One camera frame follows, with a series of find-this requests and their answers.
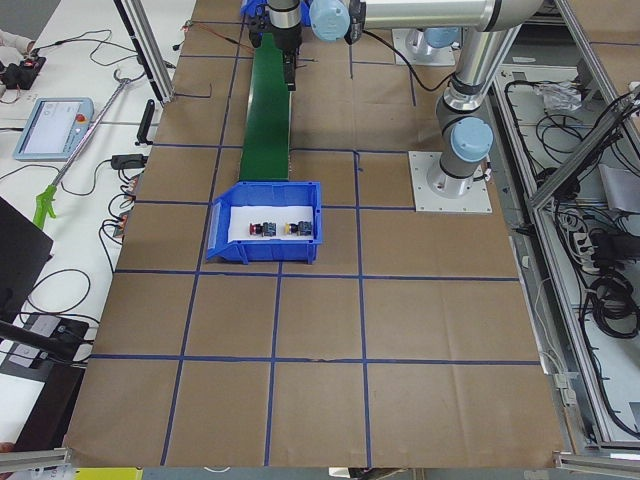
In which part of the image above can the aluminium frame post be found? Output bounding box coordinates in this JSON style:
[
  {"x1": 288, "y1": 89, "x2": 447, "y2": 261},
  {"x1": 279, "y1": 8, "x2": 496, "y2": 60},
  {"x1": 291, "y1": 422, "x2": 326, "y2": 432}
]
[{"x1": 123, "y1": 0, "x2": 174, "y2": 105}]

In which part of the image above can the yellow push button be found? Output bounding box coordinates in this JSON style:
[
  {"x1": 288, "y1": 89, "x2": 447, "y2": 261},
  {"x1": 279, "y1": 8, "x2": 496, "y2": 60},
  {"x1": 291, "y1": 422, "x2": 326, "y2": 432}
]
[{"x1": 284, "y1": 221, "x2": 313, "y2": 237}]

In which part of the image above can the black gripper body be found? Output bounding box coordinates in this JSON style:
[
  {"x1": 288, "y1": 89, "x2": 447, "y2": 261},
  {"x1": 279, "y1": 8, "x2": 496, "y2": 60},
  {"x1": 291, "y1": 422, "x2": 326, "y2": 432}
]
[{"x1": 276, "y1": 24, "x2": 302, "y2": 59}]

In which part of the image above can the teach pendant tablet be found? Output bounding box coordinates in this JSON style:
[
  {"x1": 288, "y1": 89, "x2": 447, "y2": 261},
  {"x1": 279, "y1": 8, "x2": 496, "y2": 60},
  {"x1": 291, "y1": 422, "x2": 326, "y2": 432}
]
[{"x1": 13, "y1": 97, "x2": 94, "y2": 161}]

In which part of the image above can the green handled reacher grabber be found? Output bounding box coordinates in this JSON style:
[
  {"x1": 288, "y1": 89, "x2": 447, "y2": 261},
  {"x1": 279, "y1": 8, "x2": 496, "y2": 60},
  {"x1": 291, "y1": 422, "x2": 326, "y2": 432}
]
[{"x1": 33, "y1": 69, "x2": 145, "y2": 230}]

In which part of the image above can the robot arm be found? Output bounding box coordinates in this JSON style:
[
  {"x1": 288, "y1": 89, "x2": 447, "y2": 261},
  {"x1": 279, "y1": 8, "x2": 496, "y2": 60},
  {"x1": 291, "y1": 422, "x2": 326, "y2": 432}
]
[
  {"x1": 309, "y1": 0, "x2": 541, "y2": 199},
  {"x1": 267, "y1": 0, "x2": 302, "y2": 91}
]

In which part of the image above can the black power adapter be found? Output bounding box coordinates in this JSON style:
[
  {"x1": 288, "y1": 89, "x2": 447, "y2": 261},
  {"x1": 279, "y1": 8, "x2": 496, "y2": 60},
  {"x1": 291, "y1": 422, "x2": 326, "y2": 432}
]
[{"x1": 110, "y1": 154, "x2": 148, "y2": 170}]

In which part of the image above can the red push button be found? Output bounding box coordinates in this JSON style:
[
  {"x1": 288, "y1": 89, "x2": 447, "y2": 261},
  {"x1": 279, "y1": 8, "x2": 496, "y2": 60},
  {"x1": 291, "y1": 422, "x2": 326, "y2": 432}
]
[{"x1": 249, "y1": 222, "x2": 277, "y2": 238}]

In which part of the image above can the blue bin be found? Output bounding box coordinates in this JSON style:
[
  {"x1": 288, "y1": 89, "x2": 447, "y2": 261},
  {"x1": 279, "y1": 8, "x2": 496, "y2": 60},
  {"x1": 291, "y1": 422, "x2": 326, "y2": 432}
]
[
  {"x1": 206, "y1": 181, "x2": 323, "y2": 264},
  {"x1": 240, "y1": 0, "x2": 269, "y2": 21}
]

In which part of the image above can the green conveyor belt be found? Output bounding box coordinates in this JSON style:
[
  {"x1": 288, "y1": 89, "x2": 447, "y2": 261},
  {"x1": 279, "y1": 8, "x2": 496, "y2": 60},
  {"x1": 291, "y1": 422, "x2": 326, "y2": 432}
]
[{"x1": 239, "y1": 33, "x2": 291, "y2": 181}]

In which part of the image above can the red black wire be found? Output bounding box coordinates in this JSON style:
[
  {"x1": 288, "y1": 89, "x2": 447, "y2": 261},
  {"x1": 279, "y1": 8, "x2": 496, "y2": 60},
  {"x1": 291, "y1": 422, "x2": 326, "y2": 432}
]
[{"x1": 182, "y1": 22, "x2": 257, "y2": 56}]

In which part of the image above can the blue bin right side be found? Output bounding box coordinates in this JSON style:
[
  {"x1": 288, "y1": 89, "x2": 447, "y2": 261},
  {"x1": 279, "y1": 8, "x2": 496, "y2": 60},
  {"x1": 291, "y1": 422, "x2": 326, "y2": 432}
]
[{"x1": 240, "y1": 0, "x2": 269, "y2": 21}]

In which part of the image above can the blue bin left side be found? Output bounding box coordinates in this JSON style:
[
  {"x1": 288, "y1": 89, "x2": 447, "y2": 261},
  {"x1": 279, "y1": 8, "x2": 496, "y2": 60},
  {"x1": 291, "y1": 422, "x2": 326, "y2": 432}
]
[{"x1": 206, "y1": 181, "x2": 323, "y2": 264}]

